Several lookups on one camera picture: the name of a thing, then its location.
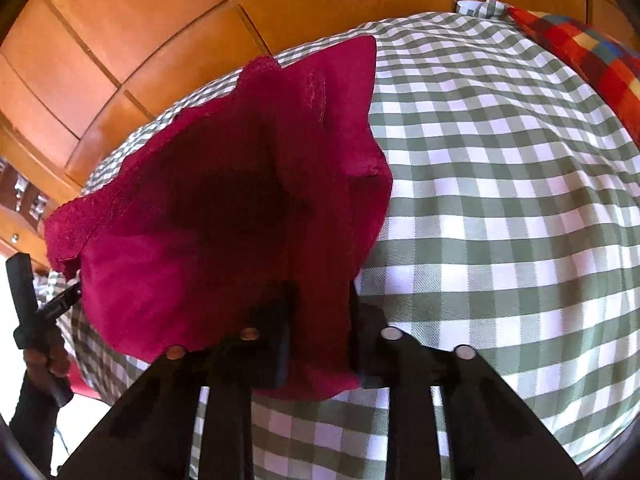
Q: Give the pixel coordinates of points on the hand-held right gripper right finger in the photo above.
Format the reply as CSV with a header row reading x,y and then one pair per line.
x,y
367,340

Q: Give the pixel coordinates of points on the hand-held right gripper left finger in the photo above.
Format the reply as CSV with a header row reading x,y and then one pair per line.
x,y
277,345

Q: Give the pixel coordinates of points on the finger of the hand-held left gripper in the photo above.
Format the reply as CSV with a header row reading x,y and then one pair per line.
x,y
62,302

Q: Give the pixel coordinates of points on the crimson velvet pants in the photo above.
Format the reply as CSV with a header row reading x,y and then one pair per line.
x,y
225,200

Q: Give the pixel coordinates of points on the person's left forearm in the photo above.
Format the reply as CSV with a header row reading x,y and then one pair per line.
x,y
32,425

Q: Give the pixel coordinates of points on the person's left hand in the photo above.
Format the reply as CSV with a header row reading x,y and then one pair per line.
x,y
55,360

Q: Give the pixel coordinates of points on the red cloth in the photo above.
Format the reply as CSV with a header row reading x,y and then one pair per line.
x,y
80,380

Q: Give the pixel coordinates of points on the wooden cabinet with metal knobs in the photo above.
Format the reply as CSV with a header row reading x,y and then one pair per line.
x,y
22,200

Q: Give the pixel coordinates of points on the green white checked bed cover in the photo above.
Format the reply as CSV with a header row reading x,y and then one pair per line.
x,y
500,210

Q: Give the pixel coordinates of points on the wooden wardrobe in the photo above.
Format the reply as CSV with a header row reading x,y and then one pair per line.
x,y
125,35

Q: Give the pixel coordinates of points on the multicolour checked pillow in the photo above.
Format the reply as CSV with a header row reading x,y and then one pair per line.
x,y
595,60

